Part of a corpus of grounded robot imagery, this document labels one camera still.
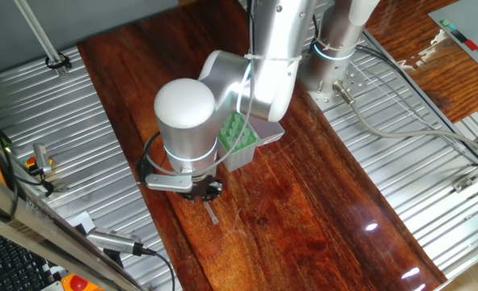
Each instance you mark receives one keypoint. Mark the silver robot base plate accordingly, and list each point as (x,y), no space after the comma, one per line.
(354,83)

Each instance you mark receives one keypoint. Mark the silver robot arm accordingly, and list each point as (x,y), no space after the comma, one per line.
(186,133)

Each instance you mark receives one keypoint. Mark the aluminium corner bracket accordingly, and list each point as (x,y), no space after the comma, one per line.
(463,184)

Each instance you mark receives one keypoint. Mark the pipette tip box green rack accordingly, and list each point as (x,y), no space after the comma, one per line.
(238,161)

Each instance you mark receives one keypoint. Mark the green block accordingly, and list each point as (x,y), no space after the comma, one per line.
(448,25)

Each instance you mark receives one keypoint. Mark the silver ribbed camera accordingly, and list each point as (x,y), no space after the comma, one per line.
(111,240)

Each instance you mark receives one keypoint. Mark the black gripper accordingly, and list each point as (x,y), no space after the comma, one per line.
(204,186)

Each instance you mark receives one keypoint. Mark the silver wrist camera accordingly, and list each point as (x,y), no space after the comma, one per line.
(167,182)

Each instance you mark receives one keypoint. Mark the metal frame beam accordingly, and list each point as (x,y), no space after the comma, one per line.
(40,228)

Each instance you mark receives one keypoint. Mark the black block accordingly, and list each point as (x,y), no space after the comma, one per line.
(459,36)

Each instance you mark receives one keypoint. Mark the silver tripod pole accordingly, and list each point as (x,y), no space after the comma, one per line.
(40,36)

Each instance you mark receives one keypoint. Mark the orange emergency stop box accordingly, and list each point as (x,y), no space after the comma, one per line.
(77,283)

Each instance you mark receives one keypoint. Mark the grey board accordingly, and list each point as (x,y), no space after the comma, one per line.
(477,24)

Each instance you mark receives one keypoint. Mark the glossy wood grain board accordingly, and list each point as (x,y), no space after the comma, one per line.
(303,202)

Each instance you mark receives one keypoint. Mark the red block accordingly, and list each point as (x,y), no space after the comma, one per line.
(471,45)

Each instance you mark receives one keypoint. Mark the black keyboard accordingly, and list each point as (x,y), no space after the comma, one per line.
(8,266)

